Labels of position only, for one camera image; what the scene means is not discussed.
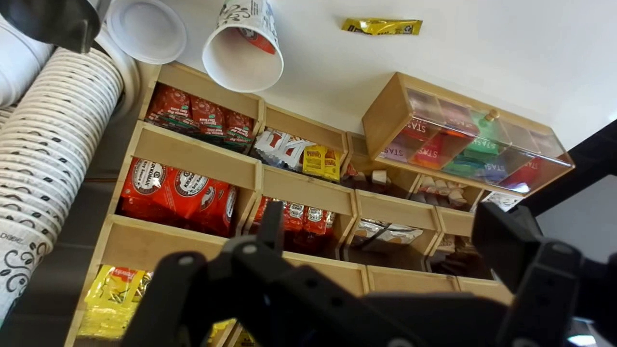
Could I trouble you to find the green tea packets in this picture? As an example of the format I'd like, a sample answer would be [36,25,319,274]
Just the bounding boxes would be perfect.
[441,114,512,182]

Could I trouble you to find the printed paper cup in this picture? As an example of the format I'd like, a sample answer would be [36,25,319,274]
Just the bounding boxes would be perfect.
[200,0,284,95]

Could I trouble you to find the white red packets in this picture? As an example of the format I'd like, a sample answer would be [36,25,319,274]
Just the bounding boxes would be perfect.
[250,130,313,172]

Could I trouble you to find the white sachets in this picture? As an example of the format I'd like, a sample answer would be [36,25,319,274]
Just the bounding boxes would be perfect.
[354,218,425,247]

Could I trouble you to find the creamer cups pile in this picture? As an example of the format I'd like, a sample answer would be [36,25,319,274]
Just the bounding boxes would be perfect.
[416,178,470,209]

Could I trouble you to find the yellow tea packets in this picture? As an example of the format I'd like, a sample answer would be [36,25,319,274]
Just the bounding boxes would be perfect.
[300,143,342,184]

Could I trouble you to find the wooden tray organizer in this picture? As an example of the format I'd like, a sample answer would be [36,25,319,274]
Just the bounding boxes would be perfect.
[63,60,516,347]

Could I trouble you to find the large red snack packets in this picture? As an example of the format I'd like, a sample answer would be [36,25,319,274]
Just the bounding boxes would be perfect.
[119,159,238,239]

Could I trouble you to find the stack of printed paper cups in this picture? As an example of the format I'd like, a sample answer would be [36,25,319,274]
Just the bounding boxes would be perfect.
[0,45,126,324]

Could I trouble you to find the yellow sachet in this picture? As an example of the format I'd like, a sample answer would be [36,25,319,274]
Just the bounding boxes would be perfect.
[338,16,423,37]

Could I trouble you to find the dark red tea packets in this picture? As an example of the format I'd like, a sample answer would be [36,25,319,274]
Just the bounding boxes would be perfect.
[498,159,560,197]

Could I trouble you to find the maroon tea packets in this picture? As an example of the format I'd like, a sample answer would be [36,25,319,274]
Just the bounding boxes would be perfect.
[381,124,425,164]

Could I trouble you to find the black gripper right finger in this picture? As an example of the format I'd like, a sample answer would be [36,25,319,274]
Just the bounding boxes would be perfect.
[470,201,617,347]

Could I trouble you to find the small red packets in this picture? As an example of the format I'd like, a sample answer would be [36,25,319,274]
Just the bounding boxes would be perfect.
[144,85,256,153]

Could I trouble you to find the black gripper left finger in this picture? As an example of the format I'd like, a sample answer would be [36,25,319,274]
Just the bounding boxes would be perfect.
[121,199,419,347]

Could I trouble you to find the wooden tea box clear lid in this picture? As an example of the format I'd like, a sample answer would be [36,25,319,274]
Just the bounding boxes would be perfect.
[360,72,576,199]

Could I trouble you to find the brown pods pile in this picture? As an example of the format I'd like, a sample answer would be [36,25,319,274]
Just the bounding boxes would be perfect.
[344,168,412,195]

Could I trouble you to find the metal milk pitcher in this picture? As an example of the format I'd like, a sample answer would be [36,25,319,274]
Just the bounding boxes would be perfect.
[0,0,101,54]

